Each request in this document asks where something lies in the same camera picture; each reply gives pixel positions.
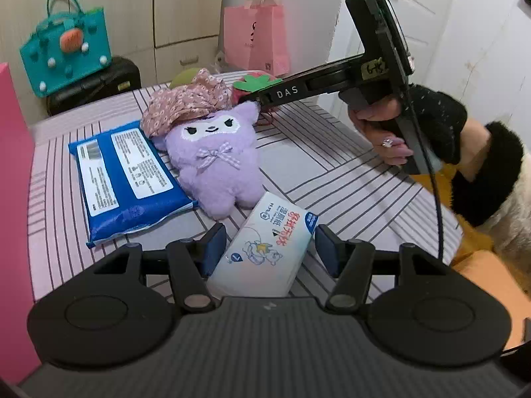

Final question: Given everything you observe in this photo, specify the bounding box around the white tissue pack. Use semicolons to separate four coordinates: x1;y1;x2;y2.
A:
207;191;318;298

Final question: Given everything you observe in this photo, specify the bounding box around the purple Kuromi plush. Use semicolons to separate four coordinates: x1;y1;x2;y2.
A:
152;101;265;220

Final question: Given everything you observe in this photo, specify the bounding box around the red strawberry plush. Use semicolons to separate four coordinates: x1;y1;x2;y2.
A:
231;71;281;106

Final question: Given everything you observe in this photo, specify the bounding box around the pink floral fabric cap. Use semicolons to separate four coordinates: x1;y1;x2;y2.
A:
139;68;232;138

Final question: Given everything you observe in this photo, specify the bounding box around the green plush fruit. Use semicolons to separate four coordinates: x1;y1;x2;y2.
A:
169;67;201;89

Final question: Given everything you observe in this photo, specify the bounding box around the right hand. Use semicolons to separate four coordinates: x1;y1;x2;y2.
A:
348;96;414;166

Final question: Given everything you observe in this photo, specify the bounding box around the white door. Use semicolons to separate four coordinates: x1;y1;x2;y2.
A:
328;0;453;84

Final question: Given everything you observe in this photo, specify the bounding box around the blue wet wipes pack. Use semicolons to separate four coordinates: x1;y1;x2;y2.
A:
68;121;197;248

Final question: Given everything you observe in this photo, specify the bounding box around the pink paper shopping bag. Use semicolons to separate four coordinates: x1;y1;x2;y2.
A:
223;0;291;76

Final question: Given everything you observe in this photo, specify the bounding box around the black suitcase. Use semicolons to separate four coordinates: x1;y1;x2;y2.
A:
45;57;141;116

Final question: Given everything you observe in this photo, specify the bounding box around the pink cardboard box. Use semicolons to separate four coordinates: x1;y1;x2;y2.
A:
0;63;39;384

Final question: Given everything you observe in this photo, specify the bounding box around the teal felt handbag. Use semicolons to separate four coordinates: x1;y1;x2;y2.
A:
20;0;112;98

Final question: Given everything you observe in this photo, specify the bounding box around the black cable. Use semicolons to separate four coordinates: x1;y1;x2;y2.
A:
372;0;446;262

